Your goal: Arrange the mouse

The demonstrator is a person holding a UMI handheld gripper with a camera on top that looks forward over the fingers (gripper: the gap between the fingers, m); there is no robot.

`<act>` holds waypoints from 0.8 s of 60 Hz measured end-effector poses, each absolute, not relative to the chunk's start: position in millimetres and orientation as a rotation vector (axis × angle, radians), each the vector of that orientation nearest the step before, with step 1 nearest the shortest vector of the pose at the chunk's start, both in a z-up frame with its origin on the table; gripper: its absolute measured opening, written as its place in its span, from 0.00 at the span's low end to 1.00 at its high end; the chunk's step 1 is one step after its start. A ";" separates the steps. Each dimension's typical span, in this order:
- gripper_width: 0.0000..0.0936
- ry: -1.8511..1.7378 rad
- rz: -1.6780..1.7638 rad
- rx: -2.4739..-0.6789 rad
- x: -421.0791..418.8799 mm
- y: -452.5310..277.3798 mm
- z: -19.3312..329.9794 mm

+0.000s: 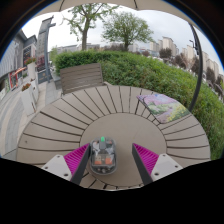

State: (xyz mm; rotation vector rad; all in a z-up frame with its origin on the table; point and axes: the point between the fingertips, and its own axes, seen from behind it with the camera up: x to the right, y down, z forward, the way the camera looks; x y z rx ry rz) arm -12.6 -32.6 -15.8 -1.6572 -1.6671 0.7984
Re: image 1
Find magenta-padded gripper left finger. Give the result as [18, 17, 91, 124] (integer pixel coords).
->
[41, 143, 92, 186]

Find tall thin-crowned tree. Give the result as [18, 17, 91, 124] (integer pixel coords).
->
[62, 3, 118, 52]

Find transparent computer mouse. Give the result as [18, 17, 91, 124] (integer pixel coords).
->
[89, 135, 118, 176]

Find brown slatted wooden chair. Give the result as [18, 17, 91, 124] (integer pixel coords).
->
[58, 62, 105, 96]

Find distant apartment buildings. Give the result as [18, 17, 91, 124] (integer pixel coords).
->
[55, 35, 224, 88]

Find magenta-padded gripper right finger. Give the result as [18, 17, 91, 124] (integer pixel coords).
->
[131, 143, 184, 187]

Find grey sign pylon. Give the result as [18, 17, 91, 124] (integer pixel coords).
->
[35, 15, 57, 85]

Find flower landscape print mouse pad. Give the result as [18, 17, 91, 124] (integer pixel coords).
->
[136, 92, 192, 125]

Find small white flower planter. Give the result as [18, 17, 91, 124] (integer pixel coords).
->
[25, 57, 38, 81]

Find grey storefront building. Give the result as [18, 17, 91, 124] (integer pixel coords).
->
[0, 29, 38, 102]

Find round-crowned green tree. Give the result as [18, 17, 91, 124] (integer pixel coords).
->
[101, 11, 155, 52]

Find large white flower planter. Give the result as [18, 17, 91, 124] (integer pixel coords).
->
[20, 82, 38, 116]

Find curved black parasol pole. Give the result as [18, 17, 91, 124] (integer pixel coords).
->
[187, 22, 205, 113]

